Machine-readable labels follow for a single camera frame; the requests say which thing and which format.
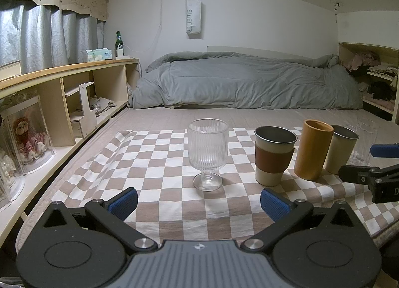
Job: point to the folded beige clothes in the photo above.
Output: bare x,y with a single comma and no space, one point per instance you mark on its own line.
385,71

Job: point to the tissue box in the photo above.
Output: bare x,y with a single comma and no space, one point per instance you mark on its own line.
99,55

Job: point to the pink clothes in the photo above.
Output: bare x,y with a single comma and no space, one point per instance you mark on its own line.
358,61

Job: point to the ribbed glass goblet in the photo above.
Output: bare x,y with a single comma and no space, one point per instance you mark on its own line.
207,147

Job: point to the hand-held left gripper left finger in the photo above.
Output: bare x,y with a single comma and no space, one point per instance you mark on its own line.
124,202

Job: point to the white doll in clear case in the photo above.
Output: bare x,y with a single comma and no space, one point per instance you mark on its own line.
7,175

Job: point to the clear glass cup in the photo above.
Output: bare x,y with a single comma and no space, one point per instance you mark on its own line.
364,132

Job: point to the white hanging bag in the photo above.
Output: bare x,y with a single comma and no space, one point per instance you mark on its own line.
194,16

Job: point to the grey cloth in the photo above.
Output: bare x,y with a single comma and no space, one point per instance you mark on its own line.
104,105

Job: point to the dark clothes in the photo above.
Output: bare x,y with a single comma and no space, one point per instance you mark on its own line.
380,93

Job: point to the checkered cloth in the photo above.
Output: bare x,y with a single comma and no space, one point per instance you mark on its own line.
156,166

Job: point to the grey curtain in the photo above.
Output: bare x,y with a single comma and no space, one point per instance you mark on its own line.
40,38

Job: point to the beige metal cup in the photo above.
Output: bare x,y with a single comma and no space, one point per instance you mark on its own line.
338,154

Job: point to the green glass bottle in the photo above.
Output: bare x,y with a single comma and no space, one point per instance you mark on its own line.
118,43

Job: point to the wooden wardrobe shelf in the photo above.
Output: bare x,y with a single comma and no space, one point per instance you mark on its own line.
346,54

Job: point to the cup with brown sleeve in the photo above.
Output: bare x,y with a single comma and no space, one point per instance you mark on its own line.
271,163

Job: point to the white power strip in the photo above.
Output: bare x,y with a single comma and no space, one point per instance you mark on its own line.
123,56

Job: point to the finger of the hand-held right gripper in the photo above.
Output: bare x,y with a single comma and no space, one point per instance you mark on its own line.
353,173
385,150

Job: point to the grey duvet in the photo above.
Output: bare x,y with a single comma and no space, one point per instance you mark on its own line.
233,85

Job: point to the tall wooden cup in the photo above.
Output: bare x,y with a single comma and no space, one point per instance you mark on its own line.
311,150

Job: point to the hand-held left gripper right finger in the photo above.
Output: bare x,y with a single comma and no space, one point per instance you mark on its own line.
275,206

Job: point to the wooden shelf unit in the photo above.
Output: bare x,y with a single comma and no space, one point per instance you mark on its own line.
46,74

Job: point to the wooden stand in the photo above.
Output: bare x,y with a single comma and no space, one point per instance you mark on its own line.
85,110

